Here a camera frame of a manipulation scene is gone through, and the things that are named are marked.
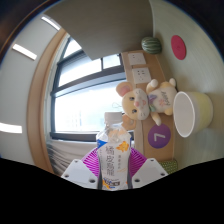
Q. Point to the grey pleated curtain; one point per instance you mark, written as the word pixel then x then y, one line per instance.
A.
pixel 70 155

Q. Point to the white wall socket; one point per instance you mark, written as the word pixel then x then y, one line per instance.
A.
pixel 141 75
pixel 137 59

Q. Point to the dark framed window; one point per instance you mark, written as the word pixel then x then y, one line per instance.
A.
pixel 83 106

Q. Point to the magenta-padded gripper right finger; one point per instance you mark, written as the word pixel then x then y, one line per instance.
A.
pixel 149 170

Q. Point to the ceiling light strips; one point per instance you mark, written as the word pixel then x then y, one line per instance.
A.
pixel 24 51

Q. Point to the small round green cactus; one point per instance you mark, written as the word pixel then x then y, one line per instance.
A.
pixel 151 45

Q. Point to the purple round number sticker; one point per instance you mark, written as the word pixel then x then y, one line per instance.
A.
pixel 159 136

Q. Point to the pale yellow cup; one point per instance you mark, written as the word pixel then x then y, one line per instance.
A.
pixel 196 111

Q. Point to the clear drink bottle white cap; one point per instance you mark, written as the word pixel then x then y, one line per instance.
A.
pixel 113 158

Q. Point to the grey-green desk partition panel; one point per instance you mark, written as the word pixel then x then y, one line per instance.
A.
pixel 110 23

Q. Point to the cream plush mouse toy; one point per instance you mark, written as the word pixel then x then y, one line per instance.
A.
pixel 140 101

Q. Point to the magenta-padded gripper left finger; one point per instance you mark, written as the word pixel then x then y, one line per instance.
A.
pixel 79 171

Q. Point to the flat round red coaster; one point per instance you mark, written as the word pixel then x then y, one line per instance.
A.
pixel 178 47

